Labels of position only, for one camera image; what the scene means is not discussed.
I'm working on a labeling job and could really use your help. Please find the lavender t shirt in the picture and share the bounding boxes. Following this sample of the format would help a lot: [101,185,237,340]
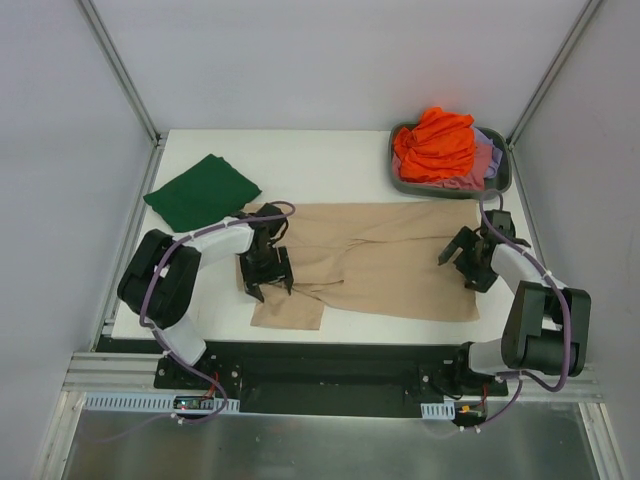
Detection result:
[473,127,503,179]

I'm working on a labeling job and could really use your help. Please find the left aluminium frame post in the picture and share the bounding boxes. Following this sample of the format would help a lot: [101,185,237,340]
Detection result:
[75,0,162,146]

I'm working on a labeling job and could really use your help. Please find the green t shirt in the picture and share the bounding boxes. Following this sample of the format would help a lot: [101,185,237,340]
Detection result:
[144,154,262,233]

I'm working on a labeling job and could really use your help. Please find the grey laundry basket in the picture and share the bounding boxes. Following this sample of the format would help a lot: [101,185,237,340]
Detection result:
[387,121,512,204]

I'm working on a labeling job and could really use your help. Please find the aluminium frame post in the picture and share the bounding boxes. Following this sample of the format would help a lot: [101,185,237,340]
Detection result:
[507,0,606,150]
[75,0,162,146]

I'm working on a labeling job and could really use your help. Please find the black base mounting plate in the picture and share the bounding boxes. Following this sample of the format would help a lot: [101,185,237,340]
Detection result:
[94,337,574,417]

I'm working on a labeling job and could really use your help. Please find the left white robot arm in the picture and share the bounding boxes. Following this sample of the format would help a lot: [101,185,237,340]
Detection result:
[117,201,296,389]

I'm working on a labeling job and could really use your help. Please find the pink t shirt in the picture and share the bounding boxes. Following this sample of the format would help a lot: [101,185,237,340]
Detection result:
[408,157,486,191]

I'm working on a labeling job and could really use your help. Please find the right white cable duct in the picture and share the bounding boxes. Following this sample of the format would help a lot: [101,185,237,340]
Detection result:
[420,399,486,421]

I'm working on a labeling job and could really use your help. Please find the right aluminium frame post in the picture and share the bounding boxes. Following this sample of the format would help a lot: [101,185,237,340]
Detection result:
[507,0,606,150]

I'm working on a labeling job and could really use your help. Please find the left white cable duct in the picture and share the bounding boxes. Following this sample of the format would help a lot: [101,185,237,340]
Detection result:
[84,393,240,416]

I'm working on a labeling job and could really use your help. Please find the front aluminium rail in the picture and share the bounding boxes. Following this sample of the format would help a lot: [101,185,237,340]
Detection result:
[62,352,604,403]

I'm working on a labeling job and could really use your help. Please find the beige t shirt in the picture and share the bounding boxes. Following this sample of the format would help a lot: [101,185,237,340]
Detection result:
[251,200,479,330]

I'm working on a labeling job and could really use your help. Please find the white cable duct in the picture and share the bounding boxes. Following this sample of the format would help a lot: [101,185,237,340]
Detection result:
[84,393,240,416]
[420,399,486,421]

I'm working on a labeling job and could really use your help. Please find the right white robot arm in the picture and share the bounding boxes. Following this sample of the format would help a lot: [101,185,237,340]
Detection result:
[438,209,591,395]

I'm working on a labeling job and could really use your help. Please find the orange t shirt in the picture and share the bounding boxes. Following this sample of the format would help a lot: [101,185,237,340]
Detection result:
[392,107,476,183]

